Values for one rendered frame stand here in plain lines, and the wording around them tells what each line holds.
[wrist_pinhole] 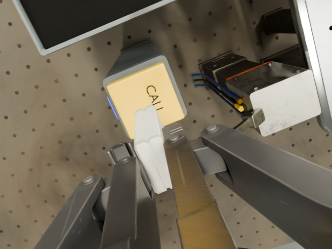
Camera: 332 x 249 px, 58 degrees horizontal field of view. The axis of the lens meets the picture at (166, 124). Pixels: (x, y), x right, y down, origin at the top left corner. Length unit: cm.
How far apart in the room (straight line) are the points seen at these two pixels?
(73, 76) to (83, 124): 12
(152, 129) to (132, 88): 13
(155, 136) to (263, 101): 30
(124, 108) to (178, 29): 48
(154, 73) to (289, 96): 22
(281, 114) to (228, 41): 37
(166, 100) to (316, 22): 30
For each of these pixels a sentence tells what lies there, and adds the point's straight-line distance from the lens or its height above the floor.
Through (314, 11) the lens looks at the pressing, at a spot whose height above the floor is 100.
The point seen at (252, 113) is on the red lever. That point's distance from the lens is 42.
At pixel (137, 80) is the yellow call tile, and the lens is 29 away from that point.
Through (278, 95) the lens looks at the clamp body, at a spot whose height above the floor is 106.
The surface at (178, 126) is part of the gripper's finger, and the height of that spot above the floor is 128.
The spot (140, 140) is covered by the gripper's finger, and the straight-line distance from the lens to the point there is 15.
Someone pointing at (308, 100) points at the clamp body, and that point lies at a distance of 46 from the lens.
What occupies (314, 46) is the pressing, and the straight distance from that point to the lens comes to 52.
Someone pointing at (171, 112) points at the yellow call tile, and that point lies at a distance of 30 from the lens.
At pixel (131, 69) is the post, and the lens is 31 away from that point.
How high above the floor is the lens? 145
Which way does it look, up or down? 72 degrees down
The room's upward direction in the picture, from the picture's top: 163 degrees clockwise
